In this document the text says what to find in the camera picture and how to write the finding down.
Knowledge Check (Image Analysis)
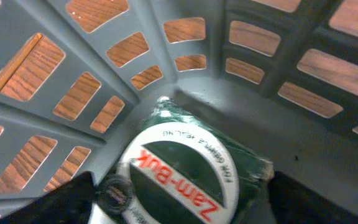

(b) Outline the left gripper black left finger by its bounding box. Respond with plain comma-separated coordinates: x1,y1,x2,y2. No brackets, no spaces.
0,170,135,224

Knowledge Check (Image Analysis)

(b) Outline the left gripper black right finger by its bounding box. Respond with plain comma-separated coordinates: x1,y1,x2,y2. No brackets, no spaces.
268,171,358,224

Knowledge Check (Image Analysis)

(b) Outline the dark grey plastic basket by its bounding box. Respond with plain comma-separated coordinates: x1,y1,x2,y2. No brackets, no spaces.
0,1,358,223

